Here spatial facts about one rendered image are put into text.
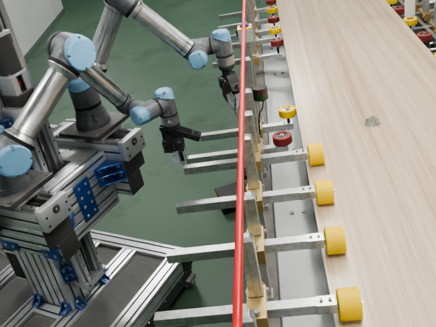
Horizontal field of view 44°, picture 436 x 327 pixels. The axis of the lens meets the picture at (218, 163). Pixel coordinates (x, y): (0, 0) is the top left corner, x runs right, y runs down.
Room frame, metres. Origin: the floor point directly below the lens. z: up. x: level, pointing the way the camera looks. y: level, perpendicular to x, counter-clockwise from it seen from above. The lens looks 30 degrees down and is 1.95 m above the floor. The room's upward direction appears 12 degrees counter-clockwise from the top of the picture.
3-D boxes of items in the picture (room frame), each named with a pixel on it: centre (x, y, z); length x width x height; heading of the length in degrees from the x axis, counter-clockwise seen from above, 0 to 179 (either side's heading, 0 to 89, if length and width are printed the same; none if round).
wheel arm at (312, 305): (0.99, -0.01, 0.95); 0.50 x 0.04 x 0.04; 81
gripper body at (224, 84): (2.24, -0.12, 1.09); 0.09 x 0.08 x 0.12; 11
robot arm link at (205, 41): (2.23, -0.02, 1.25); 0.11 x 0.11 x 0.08; 84
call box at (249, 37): (2.52, -0.25, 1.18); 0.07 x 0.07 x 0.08; 81
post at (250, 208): (1.28, -0.07, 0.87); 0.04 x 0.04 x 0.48; 81
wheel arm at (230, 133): (2.23, -0.16, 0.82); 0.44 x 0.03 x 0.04; 81
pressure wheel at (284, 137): (1.96, -0.28, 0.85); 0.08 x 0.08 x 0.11
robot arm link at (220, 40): (2.24, -0.12, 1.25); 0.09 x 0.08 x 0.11; 84
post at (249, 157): (1.52, -0.10, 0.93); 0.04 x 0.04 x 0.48; 81
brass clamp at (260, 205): (1.50, -0.10, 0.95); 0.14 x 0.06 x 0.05; 171
